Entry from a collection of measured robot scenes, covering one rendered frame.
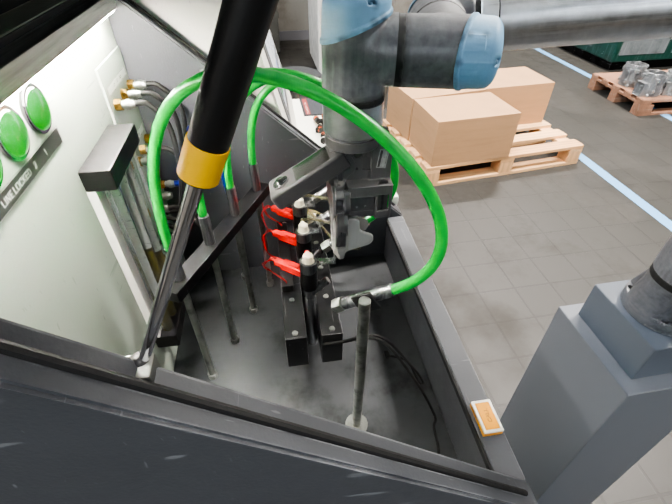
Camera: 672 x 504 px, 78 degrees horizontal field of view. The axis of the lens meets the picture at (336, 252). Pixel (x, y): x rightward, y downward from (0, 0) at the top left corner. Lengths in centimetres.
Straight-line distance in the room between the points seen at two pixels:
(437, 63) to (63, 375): 42
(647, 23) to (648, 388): 69
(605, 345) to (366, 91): 81
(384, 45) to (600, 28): 29
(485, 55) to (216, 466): 45
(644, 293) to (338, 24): 79
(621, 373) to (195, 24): 107
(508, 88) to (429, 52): 309
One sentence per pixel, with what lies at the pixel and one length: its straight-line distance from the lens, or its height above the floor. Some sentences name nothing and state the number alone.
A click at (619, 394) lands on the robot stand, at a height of 78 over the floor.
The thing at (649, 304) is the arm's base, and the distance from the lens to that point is 102.
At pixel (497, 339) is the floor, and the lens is 209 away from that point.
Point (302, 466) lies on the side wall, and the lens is 37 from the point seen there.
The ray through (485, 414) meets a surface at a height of 96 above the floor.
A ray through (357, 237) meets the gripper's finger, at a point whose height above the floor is 116.
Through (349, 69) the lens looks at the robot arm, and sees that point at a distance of 49.
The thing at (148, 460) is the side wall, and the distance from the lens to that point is 35.
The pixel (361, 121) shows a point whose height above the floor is 139.
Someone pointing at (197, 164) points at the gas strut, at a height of 146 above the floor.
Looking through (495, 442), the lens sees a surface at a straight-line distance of 70.
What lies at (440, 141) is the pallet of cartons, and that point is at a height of 34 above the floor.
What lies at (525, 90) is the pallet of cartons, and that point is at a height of 43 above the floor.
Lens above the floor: 155
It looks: 41 degrees down
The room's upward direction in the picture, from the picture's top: straight up
